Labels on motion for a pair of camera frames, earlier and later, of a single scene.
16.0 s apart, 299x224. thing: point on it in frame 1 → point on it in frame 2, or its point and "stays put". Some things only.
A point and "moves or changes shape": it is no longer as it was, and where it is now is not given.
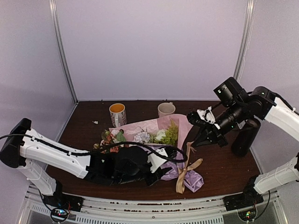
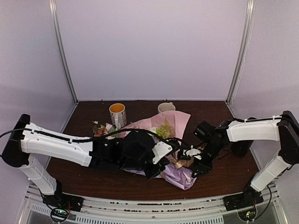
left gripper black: [160, 173] → [159, 170]
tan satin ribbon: [181, 186] → [181, 163]
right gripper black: [209, 134] → [201, 166]
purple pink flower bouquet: [169, 134] moves or changes shape
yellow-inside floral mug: [117, 115] stays put
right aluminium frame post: [247, 34] stays put
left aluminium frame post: [53, 7] stays put
